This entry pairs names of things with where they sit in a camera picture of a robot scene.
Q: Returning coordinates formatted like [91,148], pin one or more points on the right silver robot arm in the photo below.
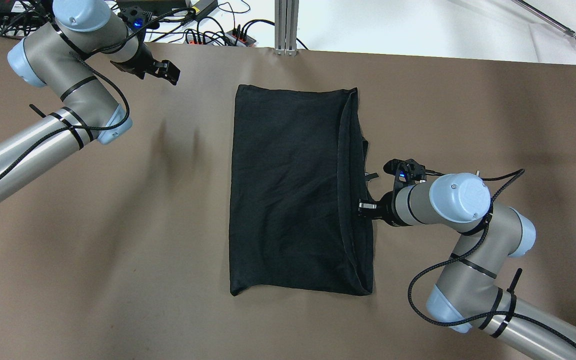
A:
[460,292]

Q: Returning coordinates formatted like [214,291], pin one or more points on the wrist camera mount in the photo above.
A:
[137,18]
[408,170]

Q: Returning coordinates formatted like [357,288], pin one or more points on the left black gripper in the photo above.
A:
[141,64]

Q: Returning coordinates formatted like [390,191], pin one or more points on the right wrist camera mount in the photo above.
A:
[408,170]

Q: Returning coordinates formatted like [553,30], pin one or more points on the power strip with plugs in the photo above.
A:
[231,38]

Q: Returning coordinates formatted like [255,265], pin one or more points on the aluminium frame post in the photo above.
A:
[285,27]

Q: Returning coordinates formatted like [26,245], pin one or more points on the metal rod with clamp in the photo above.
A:
[561,27]

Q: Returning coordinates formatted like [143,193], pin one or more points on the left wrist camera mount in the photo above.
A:
[137,18]

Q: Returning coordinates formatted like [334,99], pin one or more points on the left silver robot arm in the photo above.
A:
[55,57]

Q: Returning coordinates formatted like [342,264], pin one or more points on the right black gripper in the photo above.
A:
[384,210]

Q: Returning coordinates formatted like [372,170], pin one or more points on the black printed t-shirt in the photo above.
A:
[297,179]

